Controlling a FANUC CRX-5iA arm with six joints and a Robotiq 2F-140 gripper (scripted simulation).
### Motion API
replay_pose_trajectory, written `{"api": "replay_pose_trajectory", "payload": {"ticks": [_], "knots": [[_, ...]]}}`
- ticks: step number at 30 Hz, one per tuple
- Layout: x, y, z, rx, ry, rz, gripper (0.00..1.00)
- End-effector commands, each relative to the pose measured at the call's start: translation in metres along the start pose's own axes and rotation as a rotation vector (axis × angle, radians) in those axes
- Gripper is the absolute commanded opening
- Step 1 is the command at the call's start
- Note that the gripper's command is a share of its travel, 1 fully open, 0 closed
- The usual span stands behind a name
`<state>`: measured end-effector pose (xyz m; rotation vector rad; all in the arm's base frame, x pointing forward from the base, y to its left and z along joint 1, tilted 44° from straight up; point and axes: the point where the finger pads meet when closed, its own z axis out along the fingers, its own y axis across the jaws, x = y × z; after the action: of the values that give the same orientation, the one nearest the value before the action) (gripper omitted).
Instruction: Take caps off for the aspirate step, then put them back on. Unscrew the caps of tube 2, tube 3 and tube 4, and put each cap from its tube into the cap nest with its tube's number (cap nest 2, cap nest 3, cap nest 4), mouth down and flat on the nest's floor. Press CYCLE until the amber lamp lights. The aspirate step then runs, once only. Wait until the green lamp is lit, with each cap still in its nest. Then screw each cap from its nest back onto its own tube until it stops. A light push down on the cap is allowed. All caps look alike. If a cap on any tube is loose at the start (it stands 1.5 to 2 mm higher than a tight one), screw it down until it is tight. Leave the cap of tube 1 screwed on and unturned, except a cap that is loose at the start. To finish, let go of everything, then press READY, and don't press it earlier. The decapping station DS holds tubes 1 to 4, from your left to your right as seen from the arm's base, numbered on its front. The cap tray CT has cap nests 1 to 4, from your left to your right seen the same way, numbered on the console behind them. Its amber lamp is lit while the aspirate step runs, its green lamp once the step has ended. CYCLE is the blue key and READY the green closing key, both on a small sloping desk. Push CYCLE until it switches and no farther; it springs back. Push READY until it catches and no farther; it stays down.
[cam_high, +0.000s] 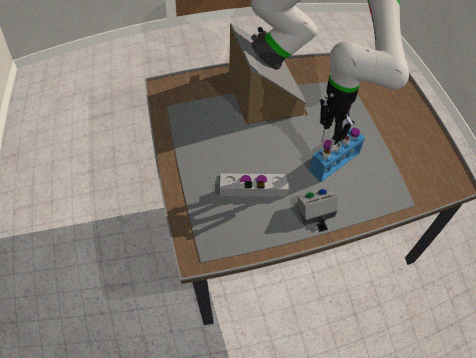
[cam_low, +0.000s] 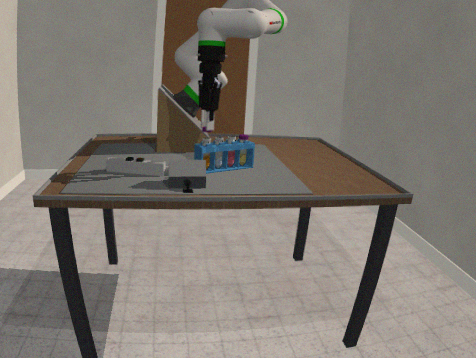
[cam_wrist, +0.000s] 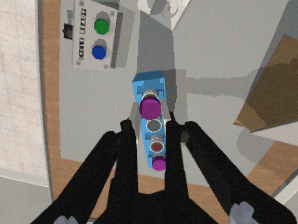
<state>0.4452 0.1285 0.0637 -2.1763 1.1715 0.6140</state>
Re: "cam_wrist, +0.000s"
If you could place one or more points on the grey button panel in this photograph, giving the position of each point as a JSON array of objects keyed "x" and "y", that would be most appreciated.
[{"x": 93, "y": 35}]

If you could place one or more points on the purple cylindrical cap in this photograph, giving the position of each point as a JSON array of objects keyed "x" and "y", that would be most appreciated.
[
  {"x": 158, "y": 163},
  {"x": 150, "y": 108}
]

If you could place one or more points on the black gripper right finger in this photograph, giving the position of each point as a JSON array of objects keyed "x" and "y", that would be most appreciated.
[{"x": 242, "y": 201}]

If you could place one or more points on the grey flat mat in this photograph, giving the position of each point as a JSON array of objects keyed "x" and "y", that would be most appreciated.
[{"x": 211, "y": 62}]

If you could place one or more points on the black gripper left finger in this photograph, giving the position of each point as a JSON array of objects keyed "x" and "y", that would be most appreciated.
[{"x": 76, "y": 202}]

